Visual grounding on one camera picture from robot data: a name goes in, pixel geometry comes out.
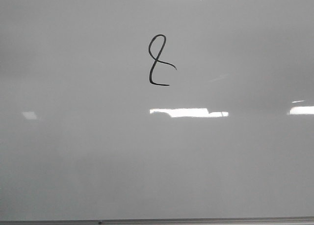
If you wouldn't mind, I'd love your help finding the white glossy whiteboard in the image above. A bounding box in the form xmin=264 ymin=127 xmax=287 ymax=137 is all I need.
xmin=0 ymin=0 xmax=314 ymax=220

